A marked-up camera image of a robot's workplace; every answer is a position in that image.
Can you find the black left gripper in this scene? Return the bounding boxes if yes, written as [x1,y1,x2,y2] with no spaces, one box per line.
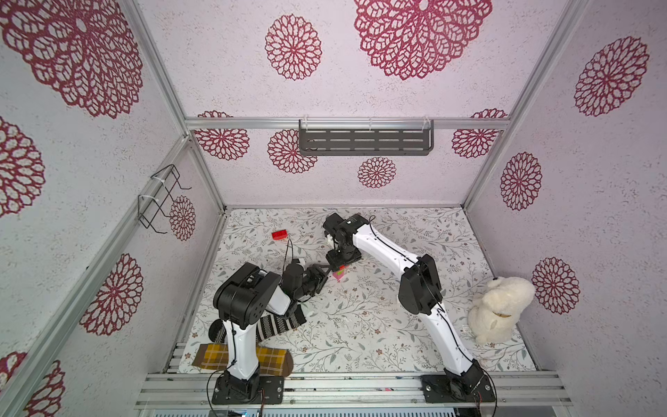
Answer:
[295,264,329,301]

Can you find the pink lego brick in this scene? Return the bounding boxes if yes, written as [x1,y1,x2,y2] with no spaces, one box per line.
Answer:
[333,271,345,283]

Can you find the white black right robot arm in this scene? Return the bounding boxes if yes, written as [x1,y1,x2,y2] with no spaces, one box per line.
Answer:
[323,213,486,394]

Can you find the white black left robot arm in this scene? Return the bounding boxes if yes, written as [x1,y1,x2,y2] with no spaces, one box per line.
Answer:
[213,259,328,382]

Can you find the red curved lego brick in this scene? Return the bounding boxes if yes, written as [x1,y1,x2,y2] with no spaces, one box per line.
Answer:
[271,229,288,241]

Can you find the black white striped sock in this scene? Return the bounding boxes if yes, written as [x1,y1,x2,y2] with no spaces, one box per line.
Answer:
[208,306,307,344]

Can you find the yellow brown plaid sock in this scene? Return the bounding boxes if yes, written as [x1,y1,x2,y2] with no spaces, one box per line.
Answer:
[192,343,295,377]

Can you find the white plush toy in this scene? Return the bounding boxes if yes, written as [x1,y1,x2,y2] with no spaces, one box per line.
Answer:
[467,277,536,345]

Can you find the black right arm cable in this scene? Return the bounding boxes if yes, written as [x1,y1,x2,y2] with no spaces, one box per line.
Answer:
[364,214,470,366]

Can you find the dark grey wall shelf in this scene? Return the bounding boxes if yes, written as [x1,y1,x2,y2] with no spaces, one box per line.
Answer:
[298,119,434,156]

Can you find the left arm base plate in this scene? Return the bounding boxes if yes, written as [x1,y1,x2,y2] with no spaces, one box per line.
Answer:
[211,372,285,405]

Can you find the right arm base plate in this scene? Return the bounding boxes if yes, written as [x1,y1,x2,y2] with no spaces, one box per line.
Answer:
[420,375,497,405]

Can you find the black wire wall rack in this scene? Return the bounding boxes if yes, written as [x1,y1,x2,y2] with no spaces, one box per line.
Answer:
[137,163,190,235]

